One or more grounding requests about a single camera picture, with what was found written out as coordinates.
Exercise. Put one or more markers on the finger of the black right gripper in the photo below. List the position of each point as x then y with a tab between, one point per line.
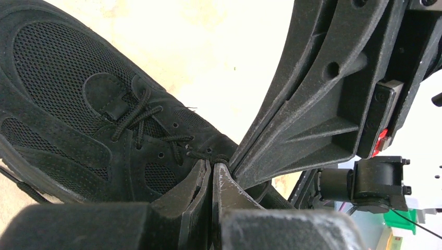
309	22
323	121

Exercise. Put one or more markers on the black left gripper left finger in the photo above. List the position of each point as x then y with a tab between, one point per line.
177	220

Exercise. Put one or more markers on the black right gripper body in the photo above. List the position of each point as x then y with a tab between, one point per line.
415	56

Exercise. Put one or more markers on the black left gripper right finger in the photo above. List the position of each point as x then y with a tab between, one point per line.
239	222

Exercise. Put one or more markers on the black shoelace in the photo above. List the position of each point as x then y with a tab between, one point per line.
151	153

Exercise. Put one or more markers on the black shoe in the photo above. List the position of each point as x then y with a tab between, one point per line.
65	82

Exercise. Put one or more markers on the green plastic bin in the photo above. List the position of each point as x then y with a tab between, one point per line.
396	220

